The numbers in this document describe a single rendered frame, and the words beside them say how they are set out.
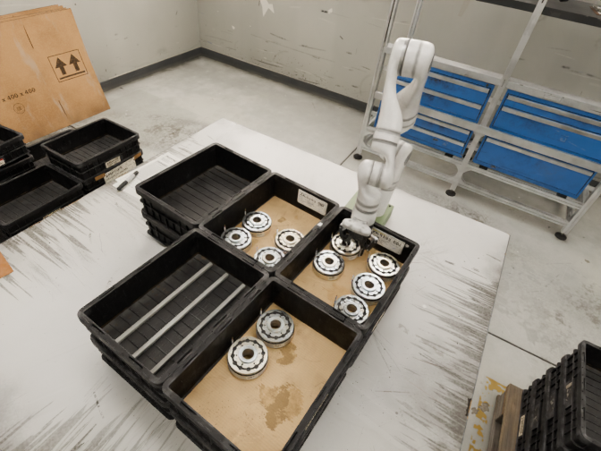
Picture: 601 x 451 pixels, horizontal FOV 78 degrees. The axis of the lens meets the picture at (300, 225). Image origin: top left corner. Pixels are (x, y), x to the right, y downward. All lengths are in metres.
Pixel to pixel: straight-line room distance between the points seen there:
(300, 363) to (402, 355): 0.38
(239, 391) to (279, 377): 0.10
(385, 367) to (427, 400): 0.14
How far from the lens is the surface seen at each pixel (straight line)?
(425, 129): 3.07
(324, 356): 1.06
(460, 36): 3.73
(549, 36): 3.67
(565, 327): 2.72
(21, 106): 3.68
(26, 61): 3.71
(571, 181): 3.12
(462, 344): 1.38
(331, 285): 1.19
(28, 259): 1.59
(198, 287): 1.17
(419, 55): 1.07
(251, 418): 0.98
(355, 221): 1.13
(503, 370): 2.32
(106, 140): 2.55
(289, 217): 1.38
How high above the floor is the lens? 1.76
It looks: 43 degrees down
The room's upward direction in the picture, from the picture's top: 8 degrees clockwise
